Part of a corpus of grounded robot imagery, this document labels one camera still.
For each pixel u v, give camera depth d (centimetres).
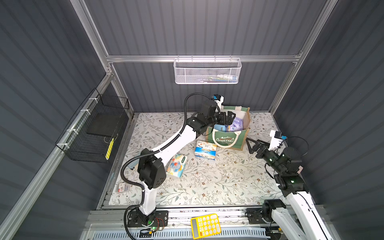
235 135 84
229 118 69
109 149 68
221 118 69
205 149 92
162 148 50
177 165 87
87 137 71
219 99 70
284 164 55
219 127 95
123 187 82
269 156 63
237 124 92
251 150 65
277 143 62
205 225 71
